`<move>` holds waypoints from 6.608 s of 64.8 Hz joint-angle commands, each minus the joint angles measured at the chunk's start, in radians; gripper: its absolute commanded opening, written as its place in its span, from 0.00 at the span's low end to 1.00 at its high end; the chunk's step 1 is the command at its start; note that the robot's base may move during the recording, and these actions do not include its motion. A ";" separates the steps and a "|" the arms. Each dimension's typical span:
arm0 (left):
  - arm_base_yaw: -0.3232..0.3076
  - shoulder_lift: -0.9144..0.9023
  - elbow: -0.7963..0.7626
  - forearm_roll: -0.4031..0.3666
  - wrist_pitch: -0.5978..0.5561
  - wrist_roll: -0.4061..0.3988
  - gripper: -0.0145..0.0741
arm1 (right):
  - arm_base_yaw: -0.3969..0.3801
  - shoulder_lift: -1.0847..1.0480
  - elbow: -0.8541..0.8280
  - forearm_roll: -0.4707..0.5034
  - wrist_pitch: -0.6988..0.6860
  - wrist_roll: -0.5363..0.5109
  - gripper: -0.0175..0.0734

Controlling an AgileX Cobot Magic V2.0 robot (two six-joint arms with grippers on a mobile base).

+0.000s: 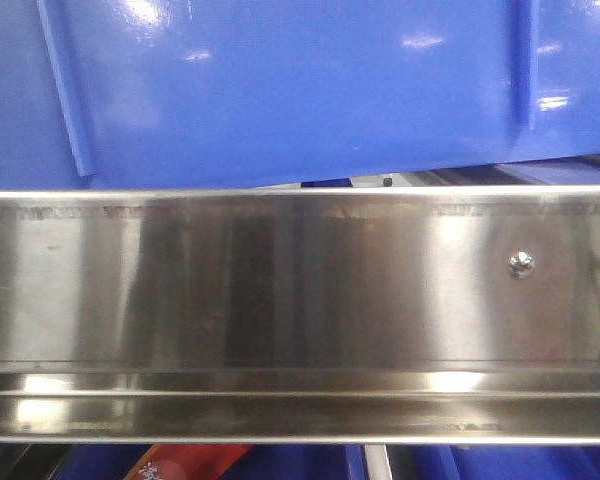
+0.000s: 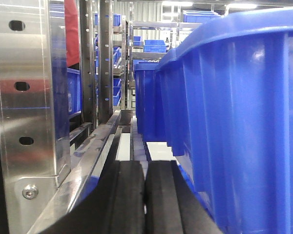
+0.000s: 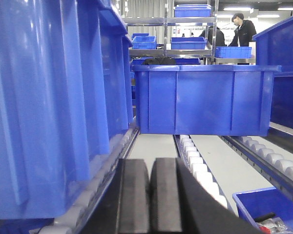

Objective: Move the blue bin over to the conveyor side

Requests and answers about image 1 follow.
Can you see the blue plastic bin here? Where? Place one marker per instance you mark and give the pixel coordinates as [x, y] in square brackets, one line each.
[227, 94]

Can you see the red printed package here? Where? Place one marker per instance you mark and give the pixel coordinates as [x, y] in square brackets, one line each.
[187, 461]

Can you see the stainless steel rail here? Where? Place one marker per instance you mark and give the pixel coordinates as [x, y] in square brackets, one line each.
[335, 315]

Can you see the silver rail screw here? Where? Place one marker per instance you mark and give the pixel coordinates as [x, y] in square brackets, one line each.
[521, 265]

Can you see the blue bin below rail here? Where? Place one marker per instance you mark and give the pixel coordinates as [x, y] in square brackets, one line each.
[352, 461]

